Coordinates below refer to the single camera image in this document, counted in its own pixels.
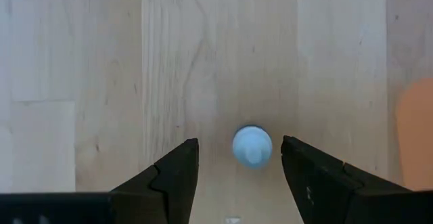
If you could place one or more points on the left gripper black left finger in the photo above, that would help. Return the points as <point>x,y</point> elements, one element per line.
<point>169,190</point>

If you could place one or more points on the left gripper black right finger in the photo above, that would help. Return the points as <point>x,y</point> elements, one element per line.
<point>321,190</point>

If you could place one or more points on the small blue dropper bottle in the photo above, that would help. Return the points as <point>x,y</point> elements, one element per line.
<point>252,146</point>

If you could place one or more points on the orange translucent plastic bin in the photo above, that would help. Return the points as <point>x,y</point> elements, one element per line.
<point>417,136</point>

